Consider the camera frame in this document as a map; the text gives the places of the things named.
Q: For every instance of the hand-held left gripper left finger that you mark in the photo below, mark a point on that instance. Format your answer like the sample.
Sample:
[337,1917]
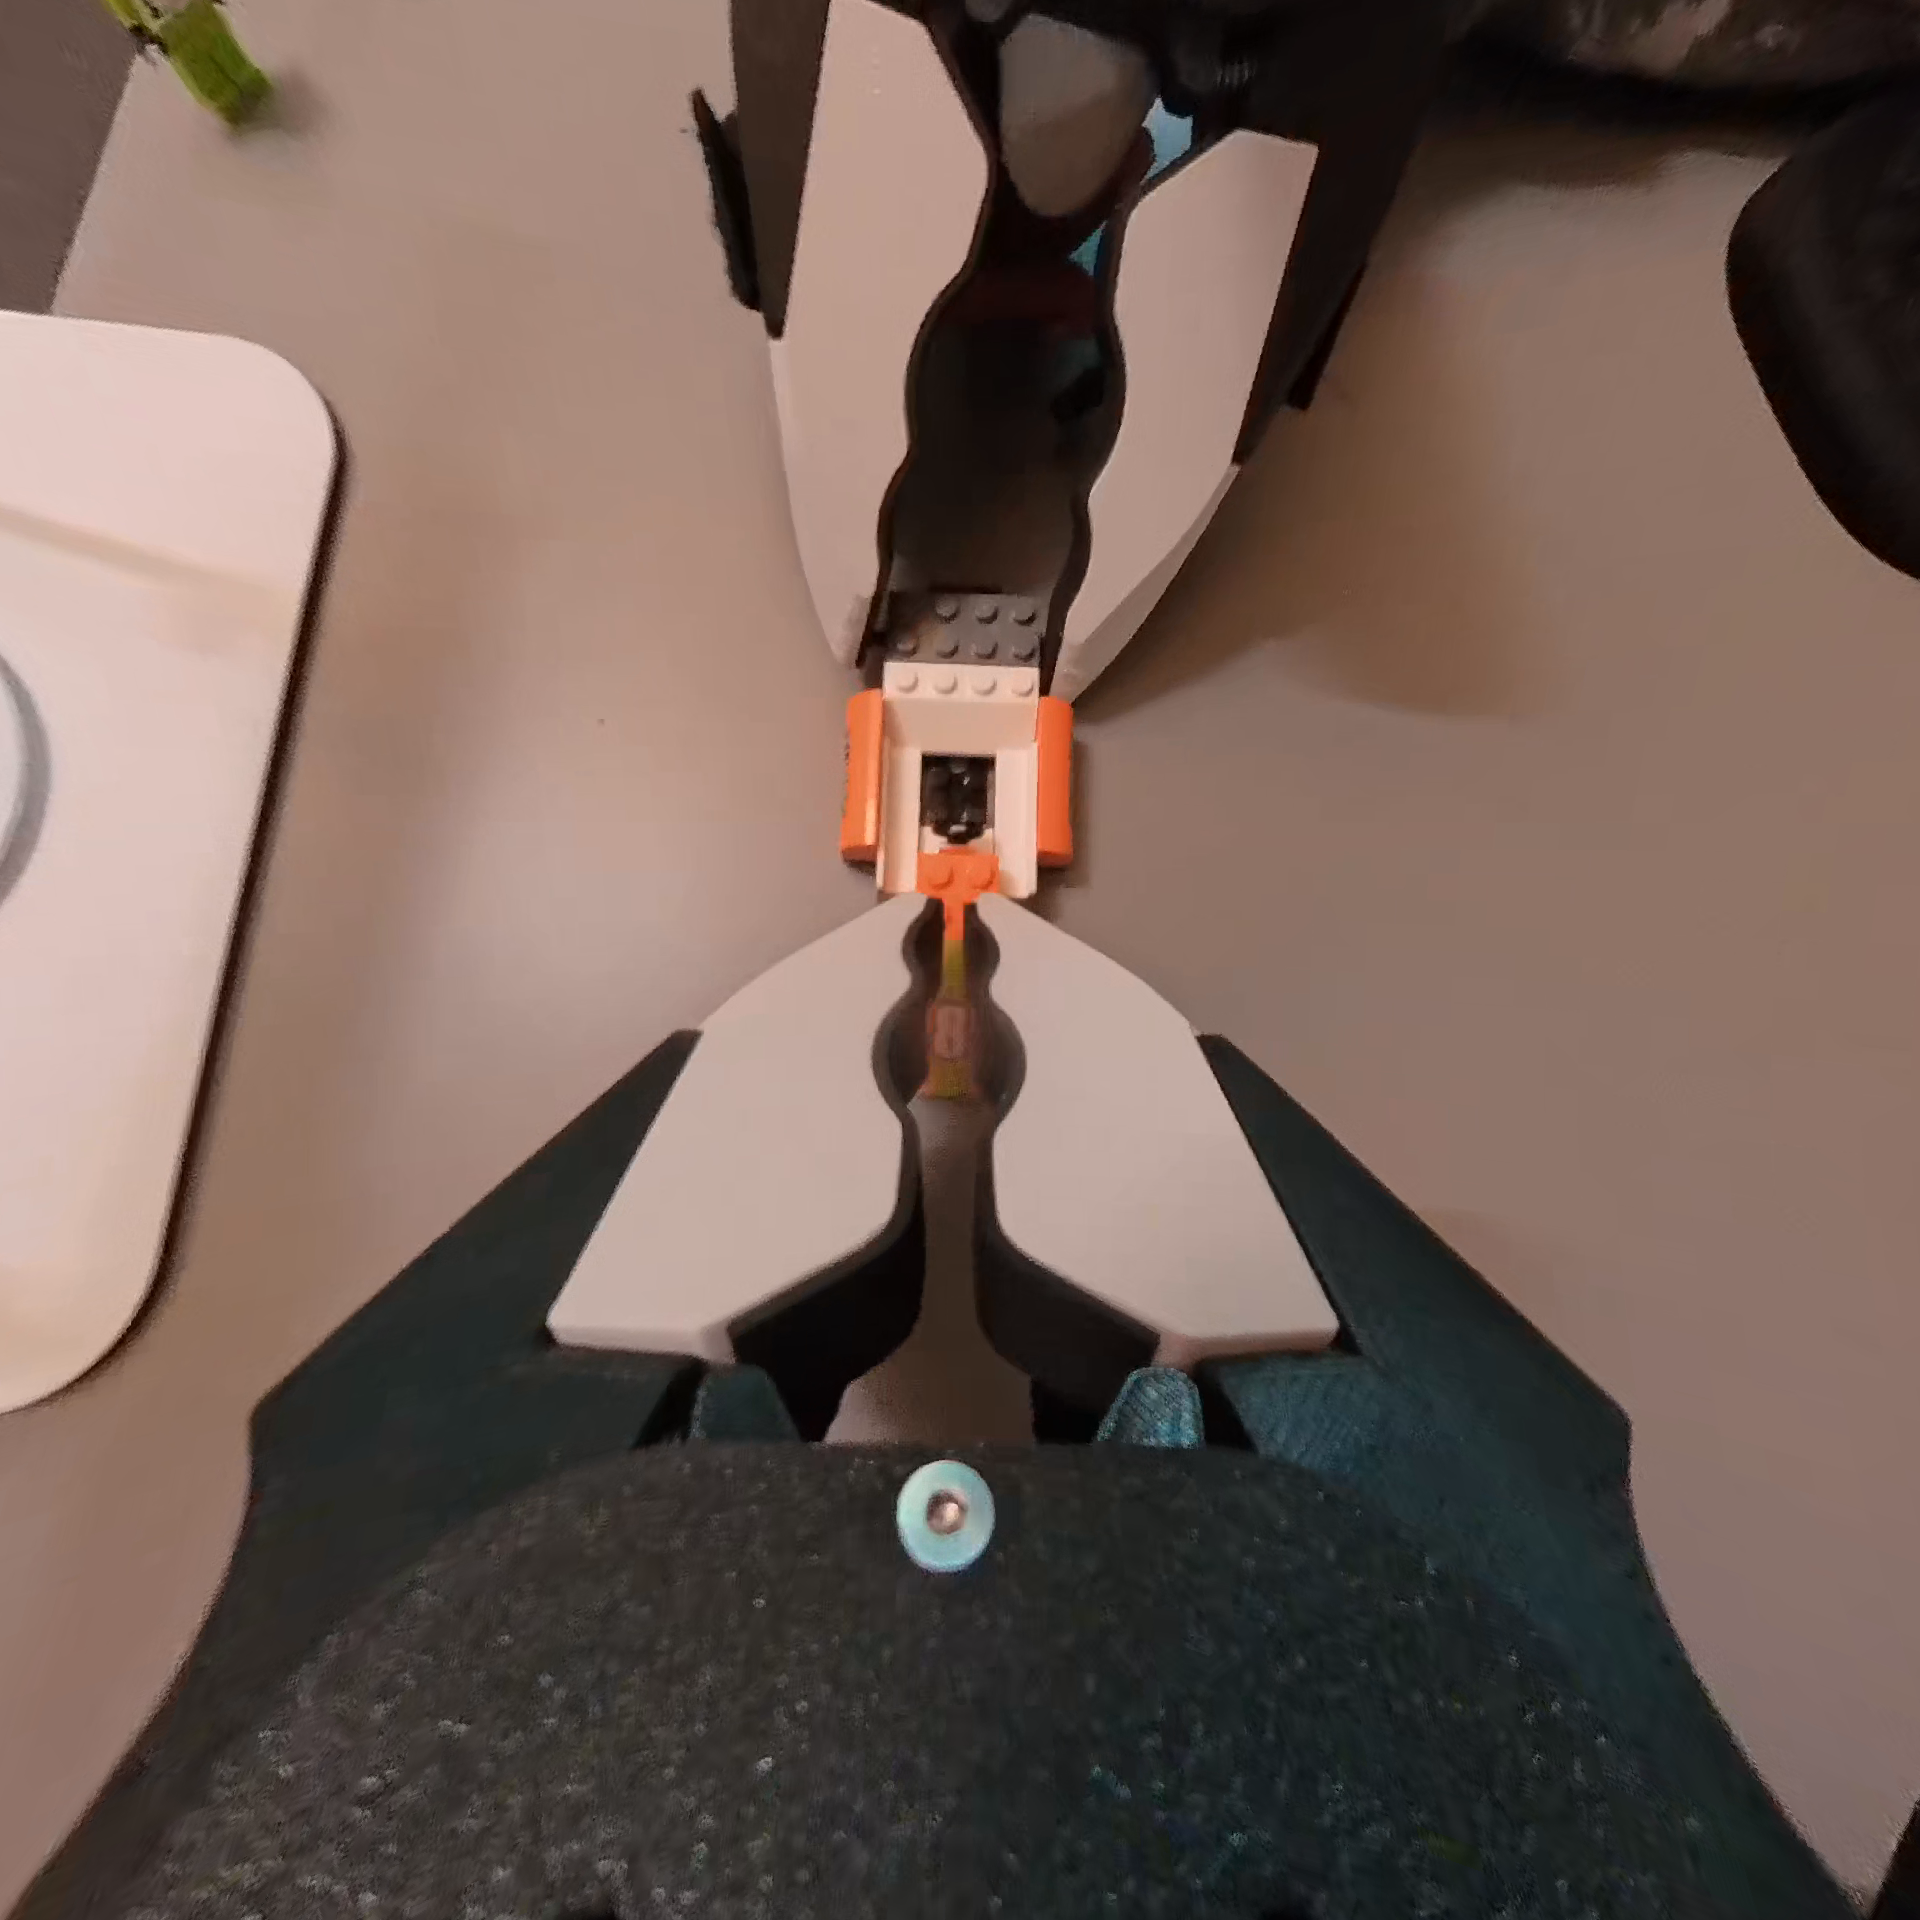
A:
[735,1171]

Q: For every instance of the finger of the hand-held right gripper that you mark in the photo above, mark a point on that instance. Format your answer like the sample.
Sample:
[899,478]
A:
[857,271]
[1199,359]

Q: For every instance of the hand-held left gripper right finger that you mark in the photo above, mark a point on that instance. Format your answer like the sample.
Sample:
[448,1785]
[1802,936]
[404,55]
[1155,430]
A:
[1158,1171]

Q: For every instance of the orange printed lego piece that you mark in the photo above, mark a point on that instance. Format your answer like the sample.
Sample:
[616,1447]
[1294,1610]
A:
[952,962]

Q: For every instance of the orange white lego car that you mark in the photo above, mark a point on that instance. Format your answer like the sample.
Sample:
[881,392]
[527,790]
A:
[962,751]

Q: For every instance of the white book stand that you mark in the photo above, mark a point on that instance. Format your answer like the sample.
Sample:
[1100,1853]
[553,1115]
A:
[152,842]

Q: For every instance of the person's right forearm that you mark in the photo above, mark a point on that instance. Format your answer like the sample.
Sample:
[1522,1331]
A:
[1679,48]

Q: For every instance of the black textured pad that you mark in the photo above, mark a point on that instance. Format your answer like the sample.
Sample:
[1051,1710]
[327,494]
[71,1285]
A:
[1845,332]

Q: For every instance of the green minifigure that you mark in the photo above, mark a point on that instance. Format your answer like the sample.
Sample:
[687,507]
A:
[197,48]

